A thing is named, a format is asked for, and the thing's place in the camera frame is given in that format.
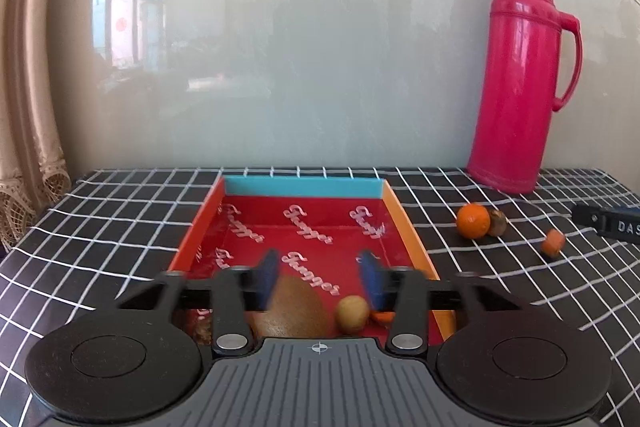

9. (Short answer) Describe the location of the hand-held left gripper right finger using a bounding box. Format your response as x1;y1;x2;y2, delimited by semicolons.
356;249;526;354

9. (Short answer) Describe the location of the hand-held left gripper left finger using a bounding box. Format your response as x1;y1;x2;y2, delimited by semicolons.
116;249;281;355

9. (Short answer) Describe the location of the small yellow-pink fruit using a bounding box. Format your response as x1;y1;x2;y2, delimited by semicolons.
335;295;371;335

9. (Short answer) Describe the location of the brown kiwi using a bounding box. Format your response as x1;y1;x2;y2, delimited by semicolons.
250;276;331;339

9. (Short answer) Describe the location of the red cardboard tray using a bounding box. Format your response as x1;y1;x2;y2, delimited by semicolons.
167;175;458;348

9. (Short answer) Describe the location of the orange carrot piece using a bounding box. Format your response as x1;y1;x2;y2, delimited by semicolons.
541;229;566;258

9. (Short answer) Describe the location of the small brown fruit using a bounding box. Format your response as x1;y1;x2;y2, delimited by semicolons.
487;209;507;238

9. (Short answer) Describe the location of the black white checkered tablecloth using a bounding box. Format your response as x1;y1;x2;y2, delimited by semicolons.
0;166;640;427

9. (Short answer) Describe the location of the pink thermos jug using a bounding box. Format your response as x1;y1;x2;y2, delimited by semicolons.
466;0;583;194

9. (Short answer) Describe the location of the beige curtain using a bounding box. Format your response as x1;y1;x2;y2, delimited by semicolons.
0;0;72;250

